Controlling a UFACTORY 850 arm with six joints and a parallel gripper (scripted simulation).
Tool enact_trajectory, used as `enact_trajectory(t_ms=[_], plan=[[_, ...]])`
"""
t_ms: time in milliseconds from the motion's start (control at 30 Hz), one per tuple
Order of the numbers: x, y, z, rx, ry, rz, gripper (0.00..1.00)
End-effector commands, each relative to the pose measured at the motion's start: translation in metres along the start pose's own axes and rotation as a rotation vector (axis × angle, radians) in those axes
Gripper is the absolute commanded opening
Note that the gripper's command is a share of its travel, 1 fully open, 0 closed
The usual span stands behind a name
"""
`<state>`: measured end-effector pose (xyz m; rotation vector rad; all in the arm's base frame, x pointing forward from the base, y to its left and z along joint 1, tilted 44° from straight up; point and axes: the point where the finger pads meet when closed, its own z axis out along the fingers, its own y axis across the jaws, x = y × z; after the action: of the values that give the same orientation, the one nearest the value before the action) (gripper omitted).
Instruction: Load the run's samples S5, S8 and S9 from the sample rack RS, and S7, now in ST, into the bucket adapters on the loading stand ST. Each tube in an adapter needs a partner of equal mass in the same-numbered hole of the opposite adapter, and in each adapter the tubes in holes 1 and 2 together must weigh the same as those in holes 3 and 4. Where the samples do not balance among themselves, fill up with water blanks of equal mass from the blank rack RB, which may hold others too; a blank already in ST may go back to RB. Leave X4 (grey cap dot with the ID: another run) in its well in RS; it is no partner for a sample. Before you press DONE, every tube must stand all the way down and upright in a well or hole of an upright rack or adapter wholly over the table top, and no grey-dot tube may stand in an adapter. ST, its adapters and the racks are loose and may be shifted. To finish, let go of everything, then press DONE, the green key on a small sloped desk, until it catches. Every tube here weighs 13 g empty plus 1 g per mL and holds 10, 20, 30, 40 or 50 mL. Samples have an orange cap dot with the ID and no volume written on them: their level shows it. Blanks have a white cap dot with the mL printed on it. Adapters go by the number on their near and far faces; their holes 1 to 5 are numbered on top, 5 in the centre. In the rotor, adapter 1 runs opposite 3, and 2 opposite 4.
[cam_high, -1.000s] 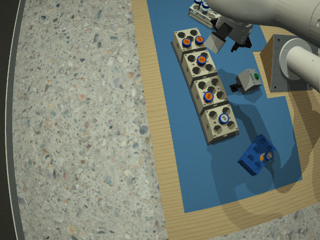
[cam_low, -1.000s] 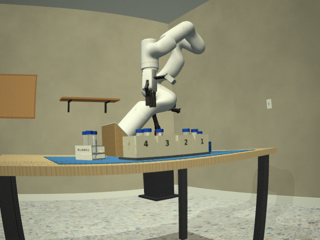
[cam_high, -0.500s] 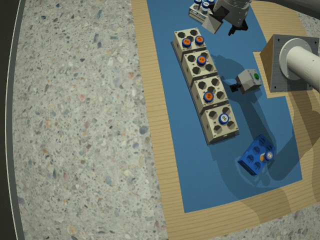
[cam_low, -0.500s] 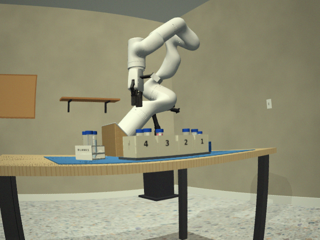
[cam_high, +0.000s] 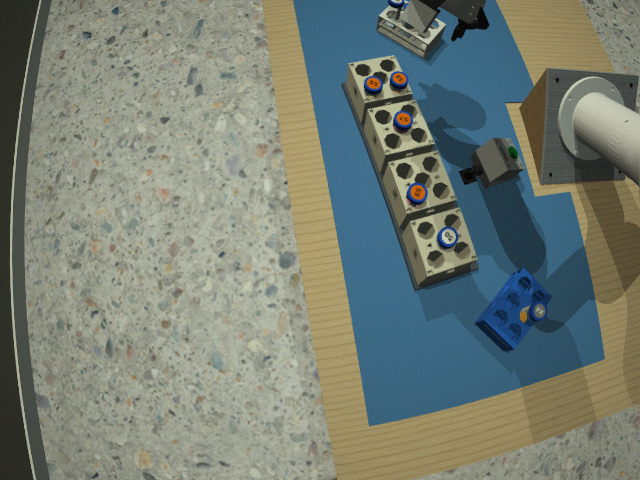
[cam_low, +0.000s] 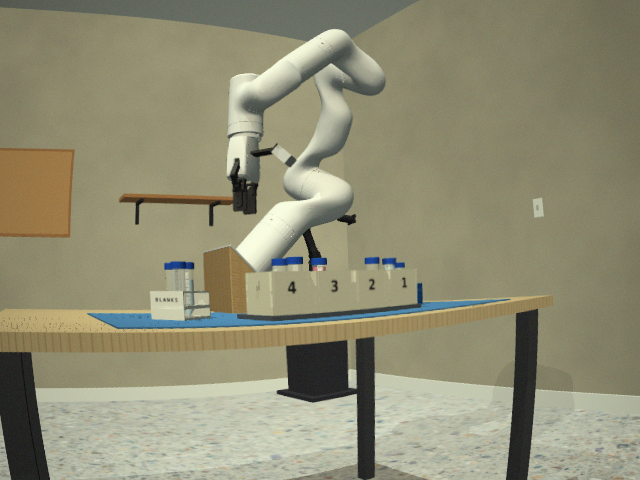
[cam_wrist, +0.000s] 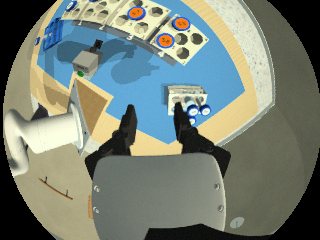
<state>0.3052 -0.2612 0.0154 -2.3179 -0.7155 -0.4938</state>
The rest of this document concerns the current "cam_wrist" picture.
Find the sample tube with blue cap and orange dot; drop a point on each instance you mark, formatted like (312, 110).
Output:
(136, 13)

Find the blue tube rack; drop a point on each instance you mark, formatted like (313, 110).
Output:
(56, 23)

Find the beige tube rack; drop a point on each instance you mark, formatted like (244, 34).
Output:
(173, 96)

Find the blue bench mat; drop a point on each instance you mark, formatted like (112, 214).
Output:
(133, 75)

